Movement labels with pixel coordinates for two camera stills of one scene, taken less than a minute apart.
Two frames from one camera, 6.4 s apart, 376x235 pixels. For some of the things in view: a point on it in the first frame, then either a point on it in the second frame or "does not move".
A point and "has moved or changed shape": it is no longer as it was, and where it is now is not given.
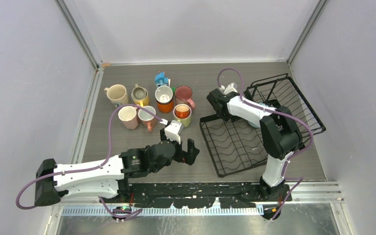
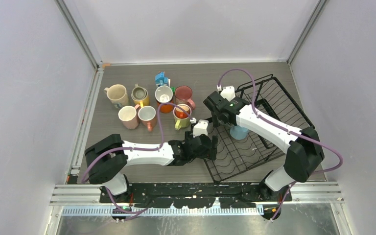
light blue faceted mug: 253,125 -> 239,132
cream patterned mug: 117,94 does not move
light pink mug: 128,115 does not move
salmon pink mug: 147,119 does not move
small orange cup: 182,111 does not move
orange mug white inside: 163,94 does not move
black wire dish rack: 234,144 has moved or changed shape
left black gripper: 187,157 -> 210,153
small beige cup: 139,93 does not move
